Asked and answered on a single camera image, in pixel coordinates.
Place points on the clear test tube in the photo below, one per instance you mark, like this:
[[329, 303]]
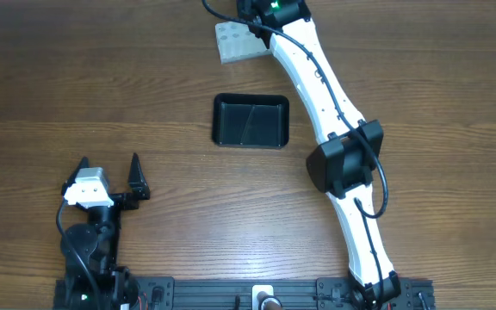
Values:
[[248, 125]]

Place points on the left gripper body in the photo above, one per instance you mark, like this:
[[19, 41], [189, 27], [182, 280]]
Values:
[[123, 201]]

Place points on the white test tube rack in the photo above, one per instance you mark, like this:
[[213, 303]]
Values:
[[235, 43]]

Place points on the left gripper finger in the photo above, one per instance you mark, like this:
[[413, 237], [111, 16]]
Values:
[[82, 163], [138, 183]]

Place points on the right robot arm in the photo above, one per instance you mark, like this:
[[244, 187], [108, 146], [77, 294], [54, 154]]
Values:
[[308, 77]]

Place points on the mounting rail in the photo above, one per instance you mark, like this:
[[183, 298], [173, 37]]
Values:
[[213, 295]]

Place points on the black tray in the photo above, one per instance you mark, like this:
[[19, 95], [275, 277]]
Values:
[[220, 120]]

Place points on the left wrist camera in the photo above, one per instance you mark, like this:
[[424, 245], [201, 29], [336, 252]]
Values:
[[88, 189]]

